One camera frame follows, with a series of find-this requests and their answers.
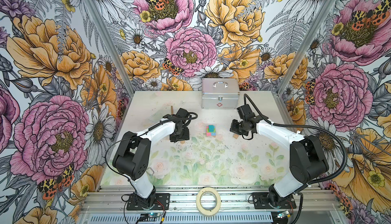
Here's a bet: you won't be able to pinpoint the masking tape roll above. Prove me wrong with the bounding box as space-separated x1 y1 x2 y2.
195 187 222 217

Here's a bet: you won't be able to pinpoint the teal wood cube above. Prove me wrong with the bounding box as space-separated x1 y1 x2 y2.
207 125 215 133

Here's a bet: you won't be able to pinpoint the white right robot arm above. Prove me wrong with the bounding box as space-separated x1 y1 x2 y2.
230 104 329 208

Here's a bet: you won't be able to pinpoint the aluminium corner frame post left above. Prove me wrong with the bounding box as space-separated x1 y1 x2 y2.
73 0 135 96

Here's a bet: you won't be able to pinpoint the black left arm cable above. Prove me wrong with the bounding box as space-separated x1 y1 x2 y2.
105 111 199 179

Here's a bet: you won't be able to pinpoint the aluminium corner frame post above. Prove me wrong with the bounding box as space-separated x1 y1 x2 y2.
276 0 349 96
73 0 135 96

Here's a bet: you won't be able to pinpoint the pink wood block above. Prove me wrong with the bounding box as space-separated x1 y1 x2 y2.
206 125 212 136

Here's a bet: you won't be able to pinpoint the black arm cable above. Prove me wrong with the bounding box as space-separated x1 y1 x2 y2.
243 94 348 224
105 111 199 179

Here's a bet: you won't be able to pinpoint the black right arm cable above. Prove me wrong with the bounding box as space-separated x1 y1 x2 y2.
243 94 348 224

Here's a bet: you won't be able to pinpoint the silver aluminium first aid case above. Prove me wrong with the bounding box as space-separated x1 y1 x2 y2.
202 78 240 109

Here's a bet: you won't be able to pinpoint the metal scissors tongs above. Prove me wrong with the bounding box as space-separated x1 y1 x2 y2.
146 167 155 176

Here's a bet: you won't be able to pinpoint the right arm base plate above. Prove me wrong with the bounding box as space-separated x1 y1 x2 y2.
247 192 297 210

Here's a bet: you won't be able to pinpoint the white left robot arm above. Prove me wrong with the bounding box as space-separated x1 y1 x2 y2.
112 108 198 210

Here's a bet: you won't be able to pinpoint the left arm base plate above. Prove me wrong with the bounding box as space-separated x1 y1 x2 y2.
126 193 171 211

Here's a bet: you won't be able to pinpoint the aluminium corner frame post right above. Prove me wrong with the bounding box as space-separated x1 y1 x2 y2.
276 0 349 96

